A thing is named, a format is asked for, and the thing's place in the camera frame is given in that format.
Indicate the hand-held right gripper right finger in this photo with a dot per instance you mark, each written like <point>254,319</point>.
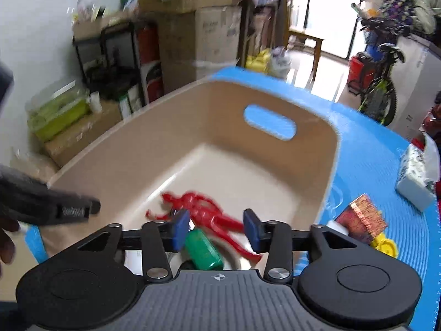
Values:
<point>252,232</point>

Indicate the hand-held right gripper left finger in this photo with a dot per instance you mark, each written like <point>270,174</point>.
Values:
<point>181,231</point>

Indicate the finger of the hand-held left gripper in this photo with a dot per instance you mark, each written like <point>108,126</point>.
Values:
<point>74,210</point>

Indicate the green plastic bottle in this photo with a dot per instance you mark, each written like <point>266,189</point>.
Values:
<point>203,250</point>

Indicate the red figure toy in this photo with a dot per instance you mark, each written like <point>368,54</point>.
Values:
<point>203,210</point>

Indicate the beige plastic storage basket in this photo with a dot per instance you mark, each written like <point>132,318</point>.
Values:
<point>213,165</point>

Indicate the person's left hand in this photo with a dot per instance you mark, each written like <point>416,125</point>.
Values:
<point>7,241</point>

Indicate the flat brown cardboard box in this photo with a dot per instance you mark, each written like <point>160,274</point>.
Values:
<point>81,138</point>

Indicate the white charger plug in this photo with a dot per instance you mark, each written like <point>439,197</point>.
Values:
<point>336,228</point>

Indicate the green lidded food container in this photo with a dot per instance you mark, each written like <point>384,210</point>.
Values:
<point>57,115</point>

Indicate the white paper cup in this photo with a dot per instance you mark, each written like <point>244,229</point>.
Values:
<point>95,102</point>

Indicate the brown patterned cube box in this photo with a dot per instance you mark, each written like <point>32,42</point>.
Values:
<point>361,219</point>

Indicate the blue silicone mat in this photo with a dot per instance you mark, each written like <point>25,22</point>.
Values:
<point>365,165</point>

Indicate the yellow toy gear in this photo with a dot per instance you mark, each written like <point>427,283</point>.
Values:
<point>384,244</point>

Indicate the black metal cart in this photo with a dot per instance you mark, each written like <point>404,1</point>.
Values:
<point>110,62</point>

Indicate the white floral tissue box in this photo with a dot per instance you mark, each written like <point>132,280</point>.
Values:
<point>413,176</point>

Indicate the yellow plastic toy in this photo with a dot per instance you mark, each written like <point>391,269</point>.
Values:
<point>257,61</point>

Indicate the grey plastic bag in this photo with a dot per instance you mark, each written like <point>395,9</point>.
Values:
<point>280,60</point>

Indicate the small cardboard box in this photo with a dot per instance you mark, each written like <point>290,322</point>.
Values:
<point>93,26</point>

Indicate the red bucket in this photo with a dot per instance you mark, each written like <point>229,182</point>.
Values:
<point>360,72</point>

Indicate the green black bicycle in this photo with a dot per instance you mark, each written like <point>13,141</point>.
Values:
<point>379,76</point>

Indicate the wooden chair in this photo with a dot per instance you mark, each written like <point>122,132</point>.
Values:
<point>303,34</point>

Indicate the white chest freezer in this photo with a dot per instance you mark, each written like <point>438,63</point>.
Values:
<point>422,86</point>

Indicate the floral clothing heap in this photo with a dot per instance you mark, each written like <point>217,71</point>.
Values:
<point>401,10</point>

